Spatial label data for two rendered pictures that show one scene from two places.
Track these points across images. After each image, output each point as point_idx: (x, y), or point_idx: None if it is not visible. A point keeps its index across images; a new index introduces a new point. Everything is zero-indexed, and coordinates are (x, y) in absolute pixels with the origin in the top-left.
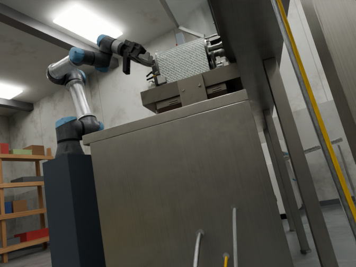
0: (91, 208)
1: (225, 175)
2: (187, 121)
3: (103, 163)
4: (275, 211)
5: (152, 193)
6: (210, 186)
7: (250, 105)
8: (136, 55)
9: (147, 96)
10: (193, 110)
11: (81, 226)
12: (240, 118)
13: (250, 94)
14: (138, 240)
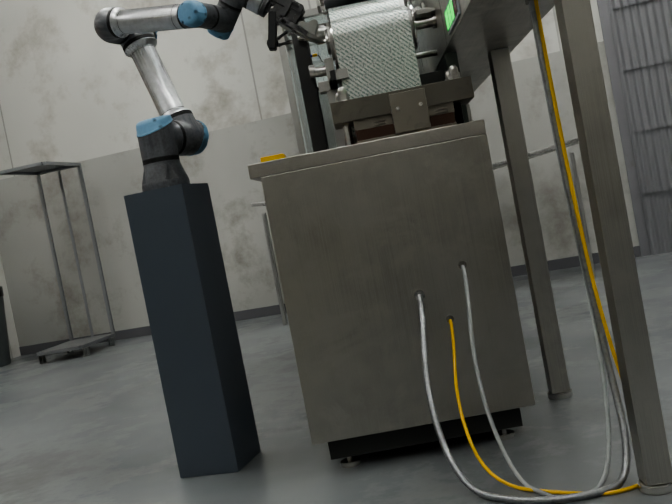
0: (214, 270)
1: (453, 226)
2: (407, 156)
3: (283, 207)
4: (507, 268)
5: (357, 247)
6: (433, 240)
7: None
8: (295, 22)
9: (341, 110)
10: (414, 142)
11: (208, 297)
12: (474, 157)
13: None
14: (338, 306)
